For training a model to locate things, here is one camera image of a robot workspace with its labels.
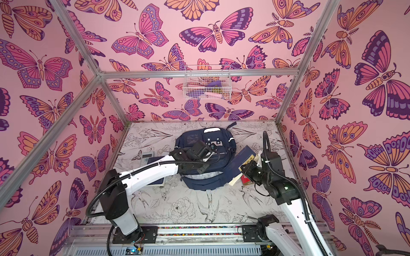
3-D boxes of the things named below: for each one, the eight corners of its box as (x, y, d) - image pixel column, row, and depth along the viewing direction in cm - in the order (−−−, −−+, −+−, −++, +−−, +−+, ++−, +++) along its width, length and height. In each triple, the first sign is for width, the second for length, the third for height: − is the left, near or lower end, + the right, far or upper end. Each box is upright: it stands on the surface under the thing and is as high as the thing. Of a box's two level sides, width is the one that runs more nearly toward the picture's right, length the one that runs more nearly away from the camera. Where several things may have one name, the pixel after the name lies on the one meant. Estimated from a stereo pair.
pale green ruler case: (139, 166, 99) (137, 165, 98) (143, 153, 106) (142, 151, 104) (151, 166, 99) (150, 164, 98) (154, 153, 106) (153, 151, 104)
